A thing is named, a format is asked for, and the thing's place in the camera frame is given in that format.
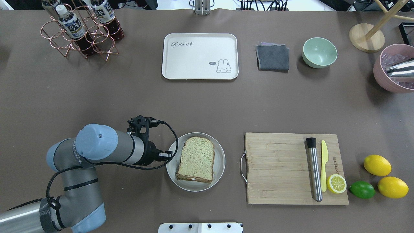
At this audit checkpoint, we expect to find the green bowl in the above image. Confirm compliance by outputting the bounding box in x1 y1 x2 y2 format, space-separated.
302 37 338 68

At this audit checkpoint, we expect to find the yellow lemon upper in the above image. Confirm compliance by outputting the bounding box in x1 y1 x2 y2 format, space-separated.
363 154 392 176

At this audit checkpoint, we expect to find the halved lemon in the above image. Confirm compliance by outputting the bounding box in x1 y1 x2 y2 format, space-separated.
326 174 347 194

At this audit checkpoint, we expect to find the yellow lemon lower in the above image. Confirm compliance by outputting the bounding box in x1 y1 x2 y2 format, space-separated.
377 176 409 199

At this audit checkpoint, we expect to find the black frame at edge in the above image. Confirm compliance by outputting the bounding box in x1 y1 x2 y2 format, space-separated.
398 22 414 46

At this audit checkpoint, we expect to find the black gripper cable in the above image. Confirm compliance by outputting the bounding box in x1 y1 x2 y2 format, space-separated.
6 119 179 211

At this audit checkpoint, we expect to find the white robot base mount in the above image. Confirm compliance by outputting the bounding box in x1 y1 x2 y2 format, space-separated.
158 222 244 233

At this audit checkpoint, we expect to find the bamboo cutting board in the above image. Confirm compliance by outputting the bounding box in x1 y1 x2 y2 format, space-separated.
245 132 349 205

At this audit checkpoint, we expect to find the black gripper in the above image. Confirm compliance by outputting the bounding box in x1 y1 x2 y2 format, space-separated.
127 115 173 166

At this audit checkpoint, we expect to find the tea bottle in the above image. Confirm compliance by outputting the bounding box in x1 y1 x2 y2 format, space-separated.
90 0 125 41
41 0 61 20
56 4 95 56

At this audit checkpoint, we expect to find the green lime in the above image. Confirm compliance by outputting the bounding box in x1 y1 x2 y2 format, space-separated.
349 181 376 199

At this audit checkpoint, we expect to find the tea bottle lower right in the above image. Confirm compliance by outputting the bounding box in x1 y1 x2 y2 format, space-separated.
41 0 61 20

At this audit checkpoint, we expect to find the bread slice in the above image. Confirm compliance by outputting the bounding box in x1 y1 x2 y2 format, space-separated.
176 136 215 177
176 173 213 183

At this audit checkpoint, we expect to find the yellow plastic knife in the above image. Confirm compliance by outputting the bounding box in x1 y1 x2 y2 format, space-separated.
320 140 329 192

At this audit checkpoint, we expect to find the steel muddler black tip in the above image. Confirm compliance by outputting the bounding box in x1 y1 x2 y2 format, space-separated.
306 137 322 202

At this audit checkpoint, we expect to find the tea bottle upper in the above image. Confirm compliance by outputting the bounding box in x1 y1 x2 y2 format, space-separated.
56 4 95 56

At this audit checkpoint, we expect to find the copper wire bottle rack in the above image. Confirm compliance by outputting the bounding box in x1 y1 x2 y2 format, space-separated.
40 0 125 61

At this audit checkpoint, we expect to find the grey folded cloth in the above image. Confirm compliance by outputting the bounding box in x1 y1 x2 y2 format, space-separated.
256 44 289 72

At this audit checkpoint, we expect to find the white round plate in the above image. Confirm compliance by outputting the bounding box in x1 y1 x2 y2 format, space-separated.
167 132 226 192

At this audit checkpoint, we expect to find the steel shaker cup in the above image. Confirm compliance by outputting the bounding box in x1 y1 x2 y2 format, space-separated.
385 58 414 77

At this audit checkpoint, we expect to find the wooden stand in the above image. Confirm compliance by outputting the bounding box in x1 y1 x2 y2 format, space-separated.
349 0 414 53

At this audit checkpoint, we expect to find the purple cloth under grey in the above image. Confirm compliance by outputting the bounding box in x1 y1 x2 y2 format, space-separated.
257 42 278 46

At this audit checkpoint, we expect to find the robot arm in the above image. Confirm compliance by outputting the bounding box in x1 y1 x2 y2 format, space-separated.
1 116 176 233

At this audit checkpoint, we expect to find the pink bowl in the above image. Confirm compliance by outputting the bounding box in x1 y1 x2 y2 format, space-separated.
373 44 414 94

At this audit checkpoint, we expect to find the yellow lemon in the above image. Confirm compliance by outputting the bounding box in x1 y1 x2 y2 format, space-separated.
363 154 392 176
377 176 409 199

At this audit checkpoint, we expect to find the cream rabbit tray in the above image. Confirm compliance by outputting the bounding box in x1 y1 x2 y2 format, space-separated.
162 33 239 80

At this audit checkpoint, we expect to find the tea bottle lower left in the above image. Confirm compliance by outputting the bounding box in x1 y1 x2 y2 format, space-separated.
90 0 125 41

